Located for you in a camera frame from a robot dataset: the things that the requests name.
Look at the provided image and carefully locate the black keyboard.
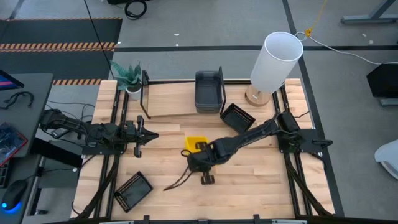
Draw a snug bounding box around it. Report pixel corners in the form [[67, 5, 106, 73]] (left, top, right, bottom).
[[0, 158, 13, 189]]

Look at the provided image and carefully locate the black computer mouse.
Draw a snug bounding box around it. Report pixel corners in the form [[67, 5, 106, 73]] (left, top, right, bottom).
[[1, 179, 29, 212]]

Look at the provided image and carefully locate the black perforated plastic basket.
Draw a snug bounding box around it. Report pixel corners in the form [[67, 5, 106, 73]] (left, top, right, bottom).
[[113, 170, 154, 214], [219, 103, 257, 134]]

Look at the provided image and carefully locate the red edged tablet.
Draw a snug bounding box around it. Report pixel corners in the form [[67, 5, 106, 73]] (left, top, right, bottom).
[[0, 121, 29, 167]]

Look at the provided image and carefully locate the white cable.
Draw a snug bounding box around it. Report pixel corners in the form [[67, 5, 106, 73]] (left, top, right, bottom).
[[294, 30, 398, 66]]

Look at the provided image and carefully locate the black aluminium rig frame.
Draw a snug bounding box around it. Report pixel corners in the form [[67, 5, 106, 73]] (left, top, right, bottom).
[[70, 77, 336, 224]]

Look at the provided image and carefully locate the thin black cable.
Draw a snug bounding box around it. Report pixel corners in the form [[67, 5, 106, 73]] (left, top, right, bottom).
[[83, 0, 115, 80]]

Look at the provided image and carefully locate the wooden shelf black metal frame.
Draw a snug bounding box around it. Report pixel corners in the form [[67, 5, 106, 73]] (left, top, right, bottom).
[[139, 65, 227, 120]]

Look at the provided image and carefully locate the grey desk foot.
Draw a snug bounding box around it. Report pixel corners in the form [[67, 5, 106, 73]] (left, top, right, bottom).
[[379, 98, 398, 108]]

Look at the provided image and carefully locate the white shade wooden base lamp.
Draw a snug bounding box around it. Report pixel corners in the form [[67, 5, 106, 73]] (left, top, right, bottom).
[[244, 31, 304, 108]]

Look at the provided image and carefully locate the black box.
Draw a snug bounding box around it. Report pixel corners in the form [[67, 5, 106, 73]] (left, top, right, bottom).
[[366, 63, 398, 99]]

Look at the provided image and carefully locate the computer monitor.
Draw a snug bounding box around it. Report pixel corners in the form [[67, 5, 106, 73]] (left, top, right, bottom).
[[0, 69, 25, 91]]

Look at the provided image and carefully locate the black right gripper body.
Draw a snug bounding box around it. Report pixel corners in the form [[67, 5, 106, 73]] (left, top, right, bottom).
[[186, 141, 223, 187]]

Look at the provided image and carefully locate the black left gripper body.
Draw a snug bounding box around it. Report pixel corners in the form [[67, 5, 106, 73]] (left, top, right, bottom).
[[116, 114, 146, 159]]

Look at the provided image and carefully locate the coiled black cable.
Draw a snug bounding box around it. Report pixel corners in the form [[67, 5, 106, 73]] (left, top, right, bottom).
[[124, 0, 148, 21]]

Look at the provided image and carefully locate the dark grey desk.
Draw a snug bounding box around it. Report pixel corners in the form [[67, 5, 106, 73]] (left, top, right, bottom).
[[0, 72, 54, 224]]

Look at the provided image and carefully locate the black desk cable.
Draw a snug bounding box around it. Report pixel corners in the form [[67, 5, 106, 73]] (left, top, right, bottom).
[[0, 90, 35, 110]]

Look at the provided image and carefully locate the green plant white pot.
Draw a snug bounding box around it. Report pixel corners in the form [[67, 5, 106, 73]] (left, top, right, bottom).
[[109, 60, 143, 101]]

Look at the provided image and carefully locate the black hazard striped floor mat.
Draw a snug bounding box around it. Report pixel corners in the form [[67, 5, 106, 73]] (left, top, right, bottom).
[[0, 17, 123, 86]]

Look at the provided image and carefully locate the yellow cable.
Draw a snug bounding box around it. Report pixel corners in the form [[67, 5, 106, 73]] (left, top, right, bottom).
[[305, 0, 328, 37]]

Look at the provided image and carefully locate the grey desk leg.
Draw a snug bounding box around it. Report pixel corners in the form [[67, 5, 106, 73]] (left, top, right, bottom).
[[340, 0, 398, 25]]

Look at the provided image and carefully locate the yellow perforated plastic basket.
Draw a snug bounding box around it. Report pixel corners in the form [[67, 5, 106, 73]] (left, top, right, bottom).
[[185, 135, 209, 154]]

